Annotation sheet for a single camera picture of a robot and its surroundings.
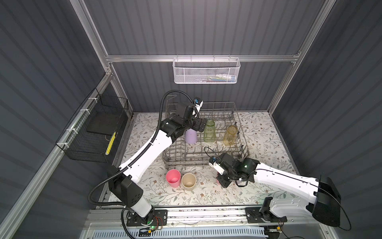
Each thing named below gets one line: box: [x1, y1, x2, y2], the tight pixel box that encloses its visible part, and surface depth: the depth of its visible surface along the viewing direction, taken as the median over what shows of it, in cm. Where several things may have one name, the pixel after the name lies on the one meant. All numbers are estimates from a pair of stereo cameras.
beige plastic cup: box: [181, 172, 197, 192], surface depth 80 cm
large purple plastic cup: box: [184, 128, 198, 144], surface depth 96 cm
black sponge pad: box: [86, 111, 123, 136], surface depth 77 cm
